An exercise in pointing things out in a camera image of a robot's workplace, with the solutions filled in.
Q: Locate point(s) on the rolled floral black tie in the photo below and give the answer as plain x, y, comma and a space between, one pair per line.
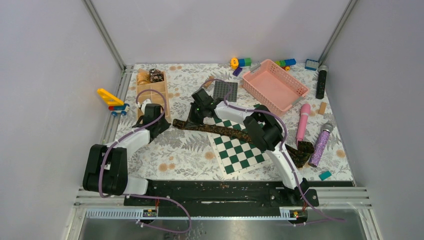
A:
155, 75

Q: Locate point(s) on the green toy brick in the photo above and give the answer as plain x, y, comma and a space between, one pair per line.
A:
247, 62

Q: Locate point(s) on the purple toy brick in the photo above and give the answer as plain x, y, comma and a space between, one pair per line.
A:
237, 71

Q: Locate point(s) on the small wooden arch block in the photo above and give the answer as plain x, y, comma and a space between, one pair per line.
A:
208, 82

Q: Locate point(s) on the yellow round toy block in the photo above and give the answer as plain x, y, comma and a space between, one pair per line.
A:
234, 63

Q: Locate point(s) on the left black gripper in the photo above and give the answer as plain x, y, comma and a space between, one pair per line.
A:
165, 125

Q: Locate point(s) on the rolled golden tie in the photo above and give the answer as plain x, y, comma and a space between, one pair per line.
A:
143, 78

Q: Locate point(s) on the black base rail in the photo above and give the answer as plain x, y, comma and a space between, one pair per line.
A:
219, 198

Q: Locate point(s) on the purple glitter toy microphone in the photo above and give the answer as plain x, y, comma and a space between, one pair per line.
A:
320, 144

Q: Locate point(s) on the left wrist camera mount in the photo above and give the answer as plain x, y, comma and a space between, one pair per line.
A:
141, 107

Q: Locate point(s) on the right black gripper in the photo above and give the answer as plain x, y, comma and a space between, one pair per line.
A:
192, 121

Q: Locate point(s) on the small wooden rectangular block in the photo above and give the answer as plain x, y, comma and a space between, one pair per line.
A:
322, 108

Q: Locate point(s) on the yellow toy ladder vehicle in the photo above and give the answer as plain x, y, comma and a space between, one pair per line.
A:
115, 105

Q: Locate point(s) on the wooden compartment box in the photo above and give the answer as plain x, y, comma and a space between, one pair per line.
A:
157, 93

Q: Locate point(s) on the grey studded baseplate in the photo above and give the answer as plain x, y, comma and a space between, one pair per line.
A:
221, 89

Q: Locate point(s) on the black toy microphone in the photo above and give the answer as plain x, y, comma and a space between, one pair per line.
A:
321, 82

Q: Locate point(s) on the pink perforated plastic basket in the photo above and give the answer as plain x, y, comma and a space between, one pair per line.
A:
274, 87

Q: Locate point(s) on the black key-patterned necktie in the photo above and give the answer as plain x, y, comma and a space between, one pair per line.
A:
299, 156

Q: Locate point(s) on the blue grey toy brick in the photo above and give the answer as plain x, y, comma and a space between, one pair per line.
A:
312, 65

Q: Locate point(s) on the pink toy microphone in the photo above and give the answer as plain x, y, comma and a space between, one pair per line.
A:
305, 111

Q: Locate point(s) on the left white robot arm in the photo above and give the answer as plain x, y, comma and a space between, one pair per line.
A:
106, 170

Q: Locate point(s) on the green white chessboard mat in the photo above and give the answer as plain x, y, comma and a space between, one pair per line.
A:
237, 157

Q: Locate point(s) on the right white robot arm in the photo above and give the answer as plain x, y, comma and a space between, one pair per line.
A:
266, 131

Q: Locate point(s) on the multicolour toy brick train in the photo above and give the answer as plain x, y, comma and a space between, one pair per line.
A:
286, 64

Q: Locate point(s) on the teal small block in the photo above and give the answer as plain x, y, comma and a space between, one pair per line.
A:
325, 175

